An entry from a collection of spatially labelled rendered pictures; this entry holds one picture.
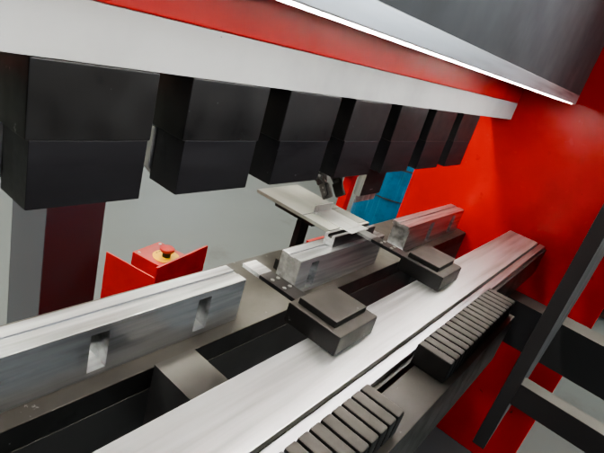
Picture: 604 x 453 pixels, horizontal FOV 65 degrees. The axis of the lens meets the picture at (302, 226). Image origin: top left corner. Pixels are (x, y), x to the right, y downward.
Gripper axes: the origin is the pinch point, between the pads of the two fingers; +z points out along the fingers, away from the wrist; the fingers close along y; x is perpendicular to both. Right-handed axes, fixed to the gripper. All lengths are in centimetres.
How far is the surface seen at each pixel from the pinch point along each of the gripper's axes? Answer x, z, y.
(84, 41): -30, -14, -80
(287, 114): -26, -9, -44
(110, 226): 205, -33, 53
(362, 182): -12.4, 1.2, -4.8
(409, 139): -22.9, -6.0, 5.0
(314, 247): -0.6, 13.3, -15.3
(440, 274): -25.3, 26.9, -4.9
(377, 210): 140, -1, 265
